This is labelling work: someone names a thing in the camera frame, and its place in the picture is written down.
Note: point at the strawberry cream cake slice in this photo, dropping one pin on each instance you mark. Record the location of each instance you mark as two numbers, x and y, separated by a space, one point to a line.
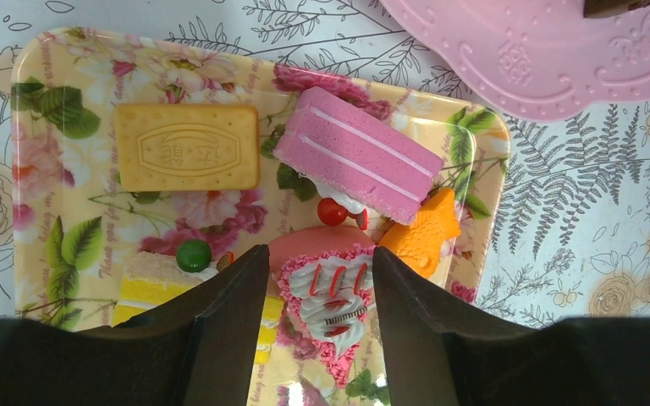
324 275

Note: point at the yellow roll cake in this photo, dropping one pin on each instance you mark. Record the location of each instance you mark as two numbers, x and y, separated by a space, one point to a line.
152 279

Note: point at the floral dessert tray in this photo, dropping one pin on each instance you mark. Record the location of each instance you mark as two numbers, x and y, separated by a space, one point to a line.
76 228

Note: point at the pink three-tier cake stand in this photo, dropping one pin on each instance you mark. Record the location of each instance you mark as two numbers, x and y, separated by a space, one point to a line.
536 60

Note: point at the tan biscuit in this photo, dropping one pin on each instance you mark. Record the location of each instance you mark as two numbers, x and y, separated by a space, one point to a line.
187 147

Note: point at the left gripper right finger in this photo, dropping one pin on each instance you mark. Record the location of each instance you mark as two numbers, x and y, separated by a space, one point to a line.
416 318

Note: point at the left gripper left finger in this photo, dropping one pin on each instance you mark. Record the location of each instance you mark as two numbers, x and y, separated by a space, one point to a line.
195 349

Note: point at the floral tablecloth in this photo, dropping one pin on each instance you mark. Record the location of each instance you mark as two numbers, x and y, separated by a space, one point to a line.
573 232

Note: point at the pink wafer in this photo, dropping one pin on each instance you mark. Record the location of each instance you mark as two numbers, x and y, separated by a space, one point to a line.
334 143

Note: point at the chocolate cake piece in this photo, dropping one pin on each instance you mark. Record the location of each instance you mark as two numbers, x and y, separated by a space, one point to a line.
600 9

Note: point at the orange tart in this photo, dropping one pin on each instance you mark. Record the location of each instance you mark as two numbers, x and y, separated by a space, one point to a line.
419 244

